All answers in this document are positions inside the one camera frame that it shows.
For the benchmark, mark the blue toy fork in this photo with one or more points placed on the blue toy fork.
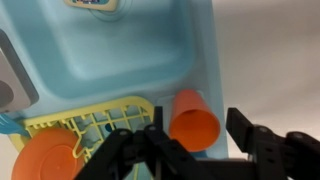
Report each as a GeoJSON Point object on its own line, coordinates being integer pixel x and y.
{"type": "Point", "coordinates": [11, 125]}

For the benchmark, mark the yellow dish rack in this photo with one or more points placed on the yellow dish rack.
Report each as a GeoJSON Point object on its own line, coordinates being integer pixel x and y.
{"type": "Point", "coordinates": [100, 108]}

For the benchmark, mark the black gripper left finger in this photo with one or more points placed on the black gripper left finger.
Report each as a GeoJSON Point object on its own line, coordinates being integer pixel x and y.
{"type": "Point", "coordinates": [156, 150]}

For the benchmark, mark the grey toy faucet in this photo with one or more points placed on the grey toy faucet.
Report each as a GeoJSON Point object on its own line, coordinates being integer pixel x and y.
{"type": "Point", "coordinates": [16, 83]}

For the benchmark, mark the blue toy sink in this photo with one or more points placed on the blue toy sink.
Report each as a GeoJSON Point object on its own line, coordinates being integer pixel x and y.
{"type": "Point", "coordinates": [110, 53]}

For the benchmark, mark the orange toy plate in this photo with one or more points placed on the orange toy plate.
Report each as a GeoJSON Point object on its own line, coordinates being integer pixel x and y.
{"type": "Point", "coordinates": [46, 156]}

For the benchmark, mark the orange tumbler cup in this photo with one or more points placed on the orange tumbler cup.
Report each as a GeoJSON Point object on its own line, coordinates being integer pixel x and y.
{"type": "Point", "coordinates": [191, 116]}

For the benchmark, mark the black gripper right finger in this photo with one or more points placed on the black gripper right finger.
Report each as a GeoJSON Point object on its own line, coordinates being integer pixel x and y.
{"type": "Point", "coordinates": [273, 146]}

